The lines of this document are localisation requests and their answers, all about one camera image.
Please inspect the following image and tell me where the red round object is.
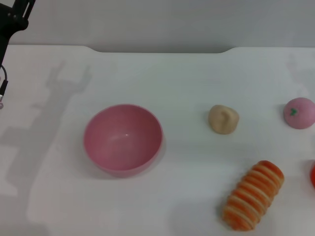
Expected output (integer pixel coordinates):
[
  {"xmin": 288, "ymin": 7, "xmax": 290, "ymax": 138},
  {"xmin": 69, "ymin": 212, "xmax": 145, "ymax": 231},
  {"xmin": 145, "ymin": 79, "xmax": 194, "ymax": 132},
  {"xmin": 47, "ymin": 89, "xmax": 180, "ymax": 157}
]
[{"xmin": 309, "ymin": 161, "xmax": 315, "ymax": 189}]

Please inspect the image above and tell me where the black cable with plug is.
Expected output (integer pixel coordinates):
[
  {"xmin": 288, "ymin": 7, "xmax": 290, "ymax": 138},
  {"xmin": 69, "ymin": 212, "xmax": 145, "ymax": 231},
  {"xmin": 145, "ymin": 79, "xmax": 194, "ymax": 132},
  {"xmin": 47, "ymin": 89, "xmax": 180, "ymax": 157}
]
[{"xmin": 0, "ymin": 65, "xmax": 9, "ymax": 109}]

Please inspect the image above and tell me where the pink dome pastry green mark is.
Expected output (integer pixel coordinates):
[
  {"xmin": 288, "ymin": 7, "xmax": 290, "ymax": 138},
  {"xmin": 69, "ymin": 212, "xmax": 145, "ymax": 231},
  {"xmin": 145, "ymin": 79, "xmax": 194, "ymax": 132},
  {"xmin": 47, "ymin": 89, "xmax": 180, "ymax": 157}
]
[{"xmin": 283, "ymin": 97, "xmax": 315, "ymax": 130}]

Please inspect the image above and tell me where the orange white striped bread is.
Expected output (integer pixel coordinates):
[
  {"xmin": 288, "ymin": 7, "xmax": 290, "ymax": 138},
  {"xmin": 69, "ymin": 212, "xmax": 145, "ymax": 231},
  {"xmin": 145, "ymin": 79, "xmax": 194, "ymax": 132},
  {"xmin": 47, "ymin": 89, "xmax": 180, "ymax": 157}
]
[{"xmin": 221, "ymin": 160, "xmax": 285, "ymax": 232}]

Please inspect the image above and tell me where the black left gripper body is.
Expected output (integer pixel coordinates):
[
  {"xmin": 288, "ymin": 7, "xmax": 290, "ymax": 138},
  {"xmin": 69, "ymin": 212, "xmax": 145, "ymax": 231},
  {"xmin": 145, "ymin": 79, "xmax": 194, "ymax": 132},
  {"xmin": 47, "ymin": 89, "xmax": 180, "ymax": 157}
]
[{"xmin": 0, "ymin": 0, "xmax": 30, "ymax": 65}]

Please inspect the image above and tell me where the pink plastic bowl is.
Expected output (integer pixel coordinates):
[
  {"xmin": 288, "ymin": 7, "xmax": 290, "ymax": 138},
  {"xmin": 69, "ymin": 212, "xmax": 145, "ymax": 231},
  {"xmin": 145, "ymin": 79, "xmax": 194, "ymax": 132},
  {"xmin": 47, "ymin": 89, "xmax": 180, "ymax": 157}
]
[{"xmin": 83, "ymin": 104, "xmax": 164, "ymax": 178}]

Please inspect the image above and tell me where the beige egg yolk pastry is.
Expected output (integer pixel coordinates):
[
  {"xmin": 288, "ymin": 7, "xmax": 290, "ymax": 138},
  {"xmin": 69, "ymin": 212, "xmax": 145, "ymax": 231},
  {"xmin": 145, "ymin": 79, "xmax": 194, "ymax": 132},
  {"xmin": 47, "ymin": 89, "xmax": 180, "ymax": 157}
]
[{"xmin": 208, "ymin": 105, "xmax": 240, "ymax": 135}]

